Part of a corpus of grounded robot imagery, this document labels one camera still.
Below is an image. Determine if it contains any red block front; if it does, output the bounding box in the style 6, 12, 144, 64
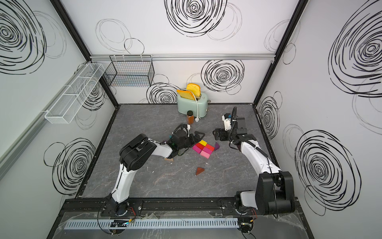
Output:
205, 144, 215, 151

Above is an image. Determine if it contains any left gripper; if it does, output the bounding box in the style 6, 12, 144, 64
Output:
177, 131, 204, 151

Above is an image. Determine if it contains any black mounting rail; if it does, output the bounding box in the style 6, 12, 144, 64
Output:
59, 197, 265, 218

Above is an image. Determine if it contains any brown triangle block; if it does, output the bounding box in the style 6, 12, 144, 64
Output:
196, 167, 205, 176

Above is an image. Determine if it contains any grey slotted cable duct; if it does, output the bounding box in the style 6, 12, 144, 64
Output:
64, 218, 239, 231

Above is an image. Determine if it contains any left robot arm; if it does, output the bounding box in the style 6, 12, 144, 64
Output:
111, 124, 206, 205

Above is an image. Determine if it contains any rear toast slice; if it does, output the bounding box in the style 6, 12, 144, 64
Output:
186, 83, 201, 98

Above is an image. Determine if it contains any light pink block front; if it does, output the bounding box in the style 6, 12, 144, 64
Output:
200, 151, 210, 158

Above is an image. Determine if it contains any red block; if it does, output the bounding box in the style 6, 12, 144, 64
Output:
196, 143, 205, 150
205, 144, 215, 151

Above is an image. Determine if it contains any yellow block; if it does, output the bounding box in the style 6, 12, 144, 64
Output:
199, 140, 208, 146

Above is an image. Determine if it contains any purple triangle block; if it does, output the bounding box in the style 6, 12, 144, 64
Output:
214, 142, 220, 151

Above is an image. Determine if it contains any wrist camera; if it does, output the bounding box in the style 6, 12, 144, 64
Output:
181, 124, 191, 134
222, 113, 233, 131

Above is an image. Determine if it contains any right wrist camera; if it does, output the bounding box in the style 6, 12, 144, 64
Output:
222, 113, 233, 131

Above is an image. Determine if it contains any magenta block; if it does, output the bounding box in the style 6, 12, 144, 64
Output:
203, 147, 213, 154
193, 145, 203, 154

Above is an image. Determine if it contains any mint green toaster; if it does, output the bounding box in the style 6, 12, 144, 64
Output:
177, 93, 209, 118

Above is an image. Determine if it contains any brown spice bottle black cap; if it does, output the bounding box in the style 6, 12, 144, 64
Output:
187, 111, 195, 124

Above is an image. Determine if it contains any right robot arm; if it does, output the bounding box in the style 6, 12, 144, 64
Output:
213, 107, 295, 217

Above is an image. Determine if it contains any white toaster power cable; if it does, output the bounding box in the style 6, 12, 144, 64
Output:
190, 91, 201, 123

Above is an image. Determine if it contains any white wire shelf basket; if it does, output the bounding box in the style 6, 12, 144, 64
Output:
44, 63, 105, 124

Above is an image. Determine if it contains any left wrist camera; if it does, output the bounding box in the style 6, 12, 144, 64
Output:
181, 124, 191, 134

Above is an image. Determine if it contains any black wire basket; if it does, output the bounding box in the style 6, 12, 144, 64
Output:
103, 55, 155, 87

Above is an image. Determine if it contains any toast slice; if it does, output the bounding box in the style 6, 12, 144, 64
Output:
186, 83, 201, 98
177, 90, 197, 101

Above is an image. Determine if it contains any front toast slice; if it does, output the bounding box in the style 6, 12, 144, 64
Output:
177, 90, 197, 101

